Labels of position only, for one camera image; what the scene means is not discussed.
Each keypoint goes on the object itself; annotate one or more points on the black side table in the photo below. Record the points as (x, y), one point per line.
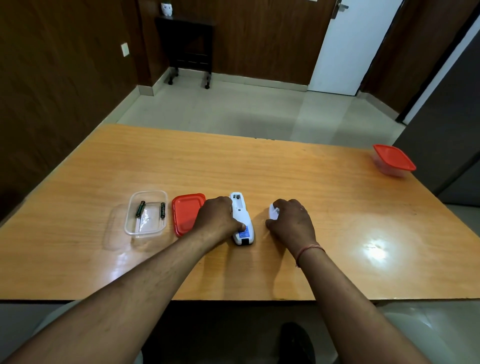
(187, 33)

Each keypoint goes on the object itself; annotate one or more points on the clear plastic container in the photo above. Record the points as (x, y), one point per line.
(148, 227)
(390, 172)

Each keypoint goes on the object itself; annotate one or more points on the black shoe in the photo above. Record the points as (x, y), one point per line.
(296, 345)

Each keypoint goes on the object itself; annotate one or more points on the white battery cover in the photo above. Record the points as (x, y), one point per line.
(273, 213)

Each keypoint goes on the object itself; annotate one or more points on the person's right forearm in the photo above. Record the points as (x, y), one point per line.
(345, 307)

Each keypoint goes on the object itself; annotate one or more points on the white door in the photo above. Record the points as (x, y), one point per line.
(348, 48)

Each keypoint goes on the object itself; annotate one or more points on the person's left hand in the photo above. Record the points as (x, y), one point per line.
(213, 219)

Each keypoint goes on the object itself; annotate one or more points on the white wall switch plate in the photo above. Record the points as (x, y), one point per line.
(125, 49)

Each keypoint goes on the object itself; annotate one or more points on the green and black battery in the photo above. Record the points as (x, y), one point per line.
(162, 210)
(140, 209)

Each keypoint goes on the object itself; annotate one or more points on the white handheld battery device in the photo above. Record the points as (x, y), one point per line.
(243, 212)

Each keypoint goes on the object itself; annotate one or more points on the person's left forearm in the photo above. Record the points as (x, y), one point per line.
(123, 300)

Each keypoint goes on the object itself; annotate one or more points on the white owl figurine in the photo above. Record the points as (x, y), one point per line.
(167, 9)

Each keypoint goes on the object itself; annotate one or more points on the person's right thumb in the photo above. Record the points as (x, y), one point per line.
(271, 224)

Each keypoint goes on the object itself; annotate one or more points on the red plastic lid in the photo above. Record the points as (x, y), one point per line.
(393, 157)
(184, 213)

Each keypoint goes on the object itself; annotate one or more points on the person's right hand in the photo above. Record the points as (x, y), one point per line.
(294, 227)

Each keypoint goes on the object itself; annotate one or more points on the person's left thumb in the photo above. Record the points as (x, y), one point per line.
(238, 226)

